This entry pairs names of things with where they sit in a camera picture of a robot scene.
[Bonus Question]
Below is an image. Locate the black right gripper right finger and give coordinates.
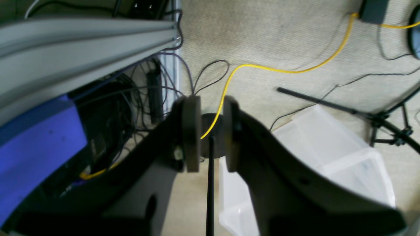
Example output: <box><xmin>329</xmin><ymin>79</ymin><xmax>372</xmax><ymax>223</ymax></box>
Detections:
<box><xmin>223</xmin><ymin>96</ymin><xmax>407</xmax><ymax>236</ymax></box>

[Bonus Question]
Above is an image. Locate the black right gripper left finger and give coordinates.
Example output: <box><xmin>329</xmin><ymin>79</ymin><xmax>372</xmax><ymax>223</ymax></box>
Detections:
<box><xmin>5</xmin><ymin>96</ymin><xmax>201</xmax><ymax>236</ymax></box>

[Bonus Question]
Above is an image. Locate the clear plastic storage bin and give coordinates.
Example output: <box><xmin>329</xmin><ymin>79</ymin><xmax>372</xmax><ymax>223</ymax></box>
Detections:
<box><xmin>219</xmin><ymin>106</ymin><xmax>395</xmax><ymax>236</ymax></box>

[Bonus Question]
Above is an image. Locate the black vertical pole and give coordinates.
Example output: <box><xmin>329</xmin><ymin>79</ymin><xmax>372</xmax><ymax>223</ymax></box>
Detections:
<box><xmin>206</xmin><ymin>136</ymin><xmax>215</xmax><ymax>236</ymax></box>

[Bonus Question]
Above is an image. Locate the black round stand base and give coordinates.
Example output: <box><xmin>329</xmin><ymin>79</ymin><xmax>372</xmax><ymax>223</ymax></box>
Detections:
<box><xmin>200</xmin><ymin>113</ymin><xmax>225</xmax><ymax>158</ymax></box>

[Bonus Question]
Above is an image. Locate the blue panel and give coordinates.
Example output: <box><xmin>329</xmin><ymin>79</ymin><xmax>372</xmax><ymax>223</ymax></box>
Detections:
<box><xmin>0</xmin><ymin>95</ymin><xmax>87</xmax><ymax>225</ymax></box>

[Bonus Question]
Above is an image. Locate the black power adapter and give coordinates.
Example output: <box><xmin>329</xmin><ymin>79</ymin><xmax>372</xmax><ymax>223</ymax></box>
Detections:
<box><xmin>146</xmin><ymin>59</ymin><xmax>164</xmax><ymax>124</ymax></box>

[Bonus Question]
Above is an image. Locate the black tripod stand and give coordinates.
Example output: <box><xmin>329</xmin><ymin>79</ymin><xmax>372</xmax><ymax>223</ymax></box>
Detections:
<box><xmin>276</xmin><ymin>86</ymin><xmax>420</xmax><ymax>154</ymax></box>

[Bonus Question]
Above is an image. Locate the yellow cable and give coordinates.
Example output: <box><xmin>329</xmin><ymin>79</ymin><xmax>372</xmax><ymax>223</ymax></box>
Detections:
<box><xmin>80</xmin><ymin>12</ymin><xmax>420</xmax><ymax>180</ymax></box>

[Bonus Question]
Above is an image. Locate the thin black floor cable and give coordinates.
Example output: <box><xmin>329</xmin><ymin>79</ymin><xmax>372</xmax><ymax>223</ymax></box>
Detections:
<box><xmin>269</xmin><ymin>25</ymin><xmax>420</xmax><ymax>131</ymax></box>

